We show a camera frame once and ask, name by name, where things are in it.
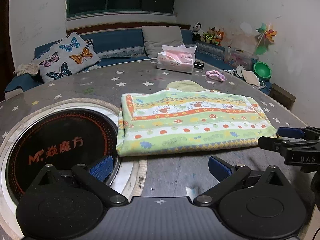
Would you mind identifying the colourful patterned children's garment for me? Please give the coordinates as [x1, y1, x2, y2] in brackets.
[116, 86, 277, 157]

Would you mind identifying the brown wooden stool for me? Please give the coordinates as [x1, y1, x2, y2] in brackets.
[269, 83, 296, 110]

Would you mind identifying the green plastic bowl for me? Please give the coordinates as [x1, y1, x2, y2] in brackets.
[253, 61, 272, 81]

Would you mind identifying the clear plastic storage box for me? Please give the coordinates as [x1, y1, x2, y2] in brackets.
[224, 47, 259, 71]

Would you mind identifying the pink hair scrunchie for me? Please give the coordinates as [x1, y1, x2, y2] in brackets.
[205, 70, 225, 82]

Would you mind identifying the colourful paper pinwheel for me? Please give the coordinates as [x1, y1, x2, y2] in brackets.
[254, 23, 278, 55]

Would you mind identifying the small black lighter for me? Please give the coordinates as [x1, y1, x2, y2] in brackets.
[194, 61, 204, 70]

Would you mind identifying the crumpled beige cloth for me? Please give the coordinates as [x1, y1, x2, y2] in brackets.
[13, 62, 39, 76]

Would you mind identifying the butterfly print pillow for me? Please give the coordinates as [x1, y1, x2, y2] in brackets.
[32, 32, 100, 83]

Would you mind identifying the pink tissue pack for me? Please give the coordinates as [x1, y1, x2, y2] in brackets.
[157, 45, 197, 74]

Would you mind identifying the blue sofa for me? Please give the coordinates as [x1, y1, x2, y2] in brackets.
[4, 29, 233, 99]

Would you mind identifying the orange fox plush toy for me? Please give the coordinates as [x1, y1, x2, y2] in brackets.
[214, 29, 224, 46]

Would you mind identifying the grey cushion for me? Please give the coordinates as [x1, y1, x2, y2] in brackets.
[142, 26, 183, 58]

